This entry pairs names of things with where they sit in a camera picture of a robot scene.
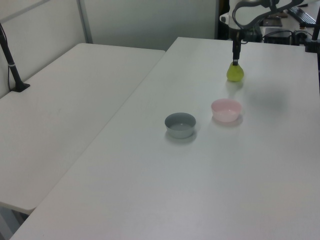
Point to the grey partition frame post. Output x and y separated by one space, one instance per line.
85 22

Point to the grey plastic bowl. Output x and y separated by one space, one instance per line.
180 131

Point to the white side table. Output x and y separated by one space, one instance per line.
62 112

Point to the black keyboard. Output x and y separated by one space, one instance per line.
302 15

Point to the green pear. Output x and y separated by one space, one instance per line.
235 73

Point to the black electronics box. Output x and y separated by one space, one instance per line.
277 37

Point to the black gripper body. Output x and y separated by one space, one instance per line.
241 35

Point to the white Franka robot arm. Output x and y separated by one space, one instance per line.
250 12

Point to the black clamp stand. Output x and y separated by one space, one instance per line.
312 42

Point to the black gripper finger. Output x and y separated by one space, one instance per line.
236 51

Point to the pink plastic bowl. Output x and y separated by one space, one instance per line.
226 113

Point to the black camera stand pole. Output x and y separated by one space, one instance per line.
12 70

